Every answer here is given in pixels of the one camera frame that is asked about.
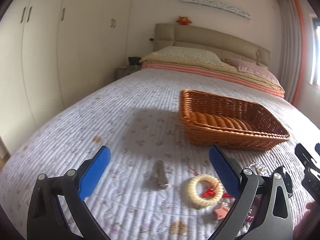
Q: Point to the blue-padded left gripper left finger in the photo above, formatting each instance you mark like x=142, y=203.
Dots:
x=46, y=219

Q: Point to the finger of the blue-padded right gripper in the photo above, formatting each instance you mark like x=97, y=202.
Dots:
x=317, y=148
x=305, y=157

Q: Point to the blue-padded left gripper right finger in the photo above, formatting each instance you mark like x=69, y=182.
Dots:
x=273, y=217

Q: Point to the black smartwatch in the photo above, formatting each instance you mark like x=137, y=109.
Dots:
x=287, y=179

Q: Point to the pink star charm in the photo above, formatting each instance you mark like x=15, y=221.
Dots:
x=221, y=212

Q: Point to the cream woven bangle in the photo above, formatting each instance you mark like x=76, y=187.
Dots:
x=212, y=193

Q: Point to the silver metal hair clip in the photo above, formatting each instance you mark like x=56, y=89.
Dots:
x=158, y=176

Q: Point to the right hand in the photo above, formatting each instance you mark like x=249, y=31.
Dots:
x=310, y=206

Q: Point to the bright window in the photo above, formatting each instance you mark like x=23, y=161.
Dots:
x=314, y=79

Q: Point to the folded pink yellow blanket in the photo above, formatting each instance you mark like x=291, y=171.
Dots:
x=221, y=71

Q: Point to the pink pillow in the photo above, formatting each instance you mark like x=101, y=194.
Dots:
x=250, y=68

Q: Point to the orange wicker basket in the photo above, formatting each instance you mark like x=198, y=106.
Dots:
x=210, y=119

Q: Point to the grey orange curtain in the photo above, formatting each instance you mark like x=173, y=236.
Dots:
x=293, y=46

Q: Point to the white quilted bedspread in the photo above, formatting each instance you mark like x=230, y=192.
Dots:
x=136, y=117

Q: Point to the cream floral pillow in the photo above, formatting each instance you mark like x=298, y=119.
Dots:
x=182, y=53

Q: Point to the beige nightstand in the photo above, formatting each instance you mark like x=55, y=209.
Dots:
x=126, y=70

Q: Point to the orange plush toy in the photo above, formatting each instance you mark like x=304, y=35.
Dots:
x=183, y=20

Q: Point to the white built-in wardrobe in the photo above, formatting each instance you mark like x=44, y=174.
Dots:
x=53, y=54

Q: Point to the black alarm clock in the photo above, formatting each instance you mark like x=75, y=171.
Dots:
x=134, y=60

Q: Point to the beige padded headboard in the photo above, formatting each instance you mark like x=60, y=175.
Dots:
x=223, y=45

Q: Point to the white carved wall shelf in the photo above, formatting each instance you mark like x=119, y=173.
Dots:
x=221, y=6

